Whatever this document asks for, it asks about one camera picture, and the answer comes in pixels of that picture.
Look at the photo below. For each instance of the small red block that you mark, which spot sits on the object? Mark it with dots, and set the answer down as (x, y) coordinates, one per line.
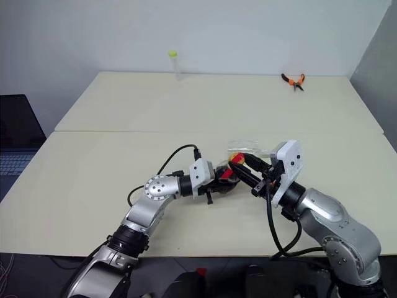
(201, 272)

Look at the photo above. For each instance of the clear tube yellow-green cap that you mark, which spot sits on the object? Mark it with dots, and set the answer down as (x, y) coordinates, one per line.
(176, 66)

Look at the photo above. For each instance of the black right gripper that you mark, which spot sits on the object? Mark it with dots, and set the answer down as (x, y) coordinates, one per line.
(269, 178)

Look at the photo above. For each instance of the dark laptop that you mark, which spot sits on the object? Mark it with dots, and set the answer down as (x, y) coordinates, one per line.
(18, 130)

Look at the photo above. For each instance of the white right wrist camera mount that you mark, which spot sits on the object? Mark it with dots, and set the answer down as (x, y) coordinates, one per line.
(290, 167)

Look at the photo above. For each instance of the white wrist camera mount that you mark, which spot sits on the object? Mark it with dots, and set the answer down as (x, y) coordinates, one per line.
(290, 167)
(201, 174)

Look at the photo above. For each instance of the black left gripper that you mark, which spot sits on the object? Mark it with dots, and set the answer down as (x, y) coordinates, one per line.
(207, 189)

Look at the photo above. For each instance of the dark drink bottle red label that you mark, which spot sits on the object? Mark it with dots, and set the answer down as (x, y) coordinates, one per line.
(228, 175)

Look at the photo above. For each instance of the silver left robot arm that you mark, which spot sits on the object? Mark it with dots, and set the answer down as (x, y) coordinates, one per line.
(145, 211)

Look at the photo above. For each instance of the clear plastic bag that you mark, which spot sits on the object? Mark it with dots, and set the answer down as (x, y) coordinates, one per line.
(245, 146)

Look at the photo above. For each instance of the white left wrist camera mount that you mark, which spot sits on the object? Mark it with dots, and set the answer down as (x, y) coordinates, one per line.
(201, 174)

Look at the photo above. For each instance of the orange black pliers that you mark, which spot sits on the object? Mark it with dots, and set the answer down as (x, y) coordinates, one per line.
(294, 81)

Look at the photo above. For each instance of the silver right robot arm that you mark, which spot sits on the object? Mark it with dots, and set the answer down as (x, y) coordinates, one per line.
(338, 229)

